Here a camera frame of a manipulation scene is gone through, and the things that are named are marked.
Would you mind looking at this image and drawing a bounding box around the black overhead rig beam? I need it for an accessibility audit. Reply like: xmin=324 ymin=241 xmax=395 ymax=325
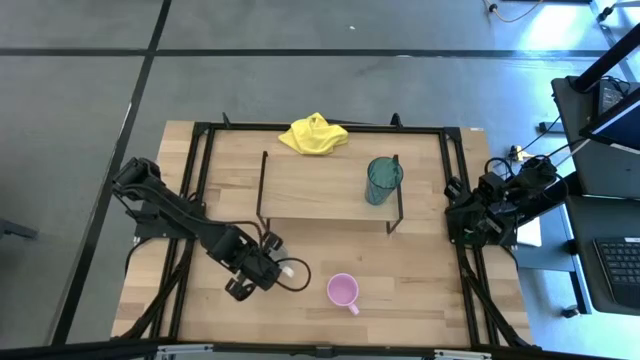
xmin=0 ymin=338 xmax=640 ymax=360

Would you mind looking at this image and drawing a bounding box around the black aluminium table frame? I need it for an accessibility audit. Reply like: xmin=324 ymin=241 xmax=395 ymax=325
xmin=117 ymin=112 xmax=539 ymax=351

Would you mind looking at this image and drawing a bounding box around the pink plastic mug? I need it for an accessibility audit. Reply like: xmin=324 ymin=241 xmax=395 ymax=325
xmin=326 ymin=272 xmax=361 ymax=317

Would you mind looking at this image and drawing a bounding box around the white paper sheet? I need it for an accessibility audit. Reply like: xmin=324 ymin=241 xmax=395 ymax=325
xmin=514 ymin=217 xmax=544 ymax=249

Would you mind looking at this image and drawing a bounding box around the wooden shelf black metal frame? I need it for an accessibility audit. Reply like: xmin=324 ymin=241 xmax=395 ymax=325
xmin=255 ymin=149 xmax=405 ymax=236

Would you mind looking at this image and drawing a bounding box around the dark grey side desk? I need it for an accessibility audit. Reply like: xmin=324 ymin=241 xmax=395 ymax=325
xmin=563 ymin=193 xmax=640 ymax=317
xmin=551 ymin=76 xmax=640 ymax=199

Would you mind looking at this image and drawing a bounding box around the yellow cloth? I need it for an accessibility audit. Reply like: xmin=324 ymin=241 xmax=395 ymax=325
xmin=277 ymin=111 xmax=350 ymax=157

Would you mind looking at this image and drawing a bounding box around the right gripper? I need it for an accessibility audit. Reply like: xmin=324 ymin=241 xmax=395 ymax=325
xmin=446 ymin=172 xmax=507 ymax=209

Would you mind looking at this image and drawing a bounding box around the teal transparent tumbler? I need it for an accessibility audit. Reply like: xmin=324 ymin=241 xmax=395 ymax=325
xmin=363 ymin=155 xmax=405 ymax=207

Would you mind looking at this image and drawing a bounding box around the black keyboard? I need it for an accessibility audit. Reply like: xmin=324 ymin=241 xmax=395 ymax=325
xmin=593 ymin=236 xmax=640 ymax=310

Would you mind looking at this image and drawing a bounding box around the black computer monitor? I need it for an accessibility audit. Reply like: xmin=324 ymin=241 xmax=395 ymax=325
xmin=579 ymin=84 xmax=640 ymax=151

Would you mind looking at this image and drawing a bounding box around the dark furniture leg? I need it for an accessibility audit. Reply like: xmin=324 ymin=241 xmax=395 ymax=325
xmin=0 ymin=218 xmax=39 ymax=241

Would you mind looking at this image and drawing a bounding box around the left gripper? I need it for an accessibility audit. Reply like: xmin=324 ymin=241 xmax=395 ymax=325
xmin=223 ymin=231 xmax=285 ymax=303

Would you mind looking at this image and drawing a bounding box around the black monitor stand pole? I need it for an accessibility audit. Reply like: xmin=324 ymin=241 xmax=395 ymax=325
xmin=572 ymin=37 xmax=640 ymax=94

